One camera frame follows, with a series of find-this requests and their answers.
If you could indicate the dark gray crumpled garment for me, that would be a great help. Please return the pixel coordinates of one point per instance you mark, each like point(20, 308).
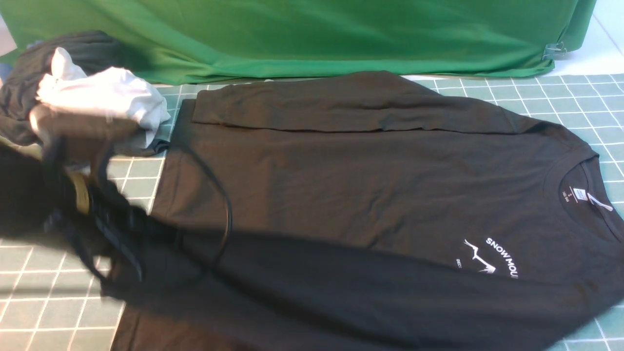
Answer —
point(94, 51)

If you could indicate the metal binder clip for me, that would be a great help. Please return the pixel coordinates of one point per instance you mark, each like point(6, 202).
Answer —
point(554, 51)

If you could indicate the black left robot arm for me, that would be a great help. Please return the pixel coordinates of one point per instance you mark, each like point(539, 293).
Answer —
point(63, 198)

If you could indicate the dark gray long-sleeve shirt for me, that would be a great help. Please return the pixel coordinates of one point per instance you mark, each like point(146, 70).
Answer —
point(369, 213)

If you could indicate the green backdrop cloth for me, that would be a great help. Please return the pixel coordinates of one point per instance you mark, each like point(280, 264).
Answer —
point(179, 42)

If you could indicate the white crumpled garment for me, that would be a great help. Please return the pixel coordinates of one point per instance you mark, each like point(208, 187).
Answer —
point(115, 93)

